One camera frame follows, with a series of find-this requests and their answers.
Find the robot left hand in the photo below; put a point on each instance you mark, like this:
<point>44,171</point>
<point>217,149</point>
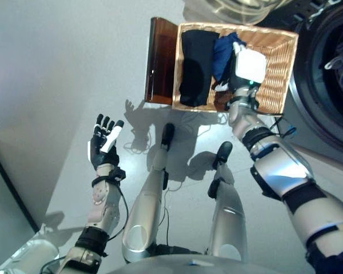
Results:
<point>104,151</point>

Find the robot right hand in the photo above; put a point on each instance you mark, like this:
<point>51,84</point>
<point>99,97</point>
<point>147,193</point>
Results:
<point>250,67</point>

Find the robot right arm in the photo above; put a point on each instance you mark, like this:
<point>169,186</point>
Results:
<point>283,177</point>

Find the grey front-load washing machine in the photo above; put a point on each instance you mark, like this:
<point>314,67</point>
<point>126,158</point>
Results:
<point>308,85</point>

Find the rectangular wicker laundry basket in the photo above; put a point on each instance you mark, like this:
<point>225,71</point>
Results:
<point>277,71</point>

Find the blue garment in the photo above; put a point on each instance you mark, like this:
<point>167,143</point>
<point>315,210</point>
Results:
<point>221,52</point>

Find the black garment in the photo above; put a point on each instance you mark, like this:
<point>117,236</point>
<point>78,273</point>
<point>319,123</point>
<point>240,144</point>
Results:
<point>195,71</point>

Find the round glass washer door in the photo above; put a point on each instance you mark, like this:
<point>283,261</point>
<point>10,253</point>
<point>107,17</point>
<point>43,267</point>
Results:
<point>234,11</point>

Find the robot left leg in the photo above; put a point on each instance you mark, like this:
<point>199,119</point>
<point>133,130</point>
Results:
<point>145,205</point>

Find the robot leg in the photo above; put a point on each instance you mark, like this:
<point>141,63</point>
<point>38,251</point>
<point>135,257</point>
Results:
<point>227,205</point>
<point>145,205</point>

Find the robot right leg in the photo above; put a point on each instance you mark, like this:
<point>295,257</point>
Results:
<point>227,205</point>

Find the silver robot torso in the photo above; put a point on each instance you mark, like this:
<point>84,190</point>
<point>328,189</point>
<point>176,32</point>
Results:
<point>205,264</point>

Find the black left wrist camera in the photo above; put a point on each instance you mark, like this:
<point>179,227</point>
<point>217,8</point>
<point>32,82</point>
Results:
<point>118,174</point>

